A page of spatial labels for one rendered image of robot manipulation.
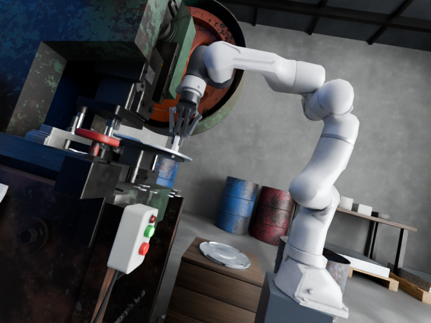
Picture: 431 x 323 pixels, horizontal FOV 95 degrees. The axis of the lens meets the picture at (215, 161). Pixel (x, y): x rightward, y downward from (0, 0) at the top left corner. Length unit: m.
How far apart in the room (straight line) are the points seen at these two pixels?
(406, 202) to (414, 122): 1.54
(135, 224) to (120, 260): 0.08
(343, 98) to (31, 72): 0.96
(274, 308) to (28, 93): 1.00
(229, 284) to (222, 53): 0.94
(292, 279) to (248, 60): 0.71
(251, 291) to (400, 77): 5.10
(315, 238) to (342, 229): 3.75
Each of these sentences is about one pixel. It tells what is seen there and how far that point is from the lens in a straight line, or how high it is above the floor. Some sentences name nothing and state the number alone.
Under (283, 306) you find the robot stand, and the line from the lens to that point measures 0.76.
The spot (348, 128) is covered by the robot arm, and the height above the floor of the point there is 1.01.
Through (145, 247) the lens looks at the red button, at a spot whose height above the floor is 0.55.
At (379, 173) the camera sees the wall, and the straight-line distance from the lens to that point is 4.80.
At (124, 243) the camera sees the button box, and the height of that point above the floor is 0.55.
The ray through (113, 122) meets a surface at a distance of 0.85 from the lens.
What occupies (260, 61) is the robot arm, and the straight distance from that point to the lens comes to 0.72.
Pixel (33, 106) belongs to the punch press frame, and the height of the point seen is 0.81.
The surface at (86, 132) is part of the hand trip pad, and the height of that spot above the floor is 0.75.
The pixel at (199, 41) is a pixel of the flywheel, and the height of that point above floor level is 1.51.
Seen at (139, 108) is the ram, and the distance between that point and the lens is 0.79.
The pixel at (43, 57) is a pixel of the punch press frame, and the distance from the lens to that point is 0.90.
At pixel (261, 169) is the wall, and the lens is 4.04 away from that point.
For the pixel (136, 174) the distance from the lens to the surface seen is 0.74.
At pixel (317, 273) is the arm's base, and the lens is 0.77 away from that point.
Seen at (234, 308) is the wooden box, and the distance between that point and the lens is 1.10.
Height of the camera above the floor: 0.73
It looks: 6 degrees up
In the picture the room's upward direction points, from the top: 15 degrees clockwise
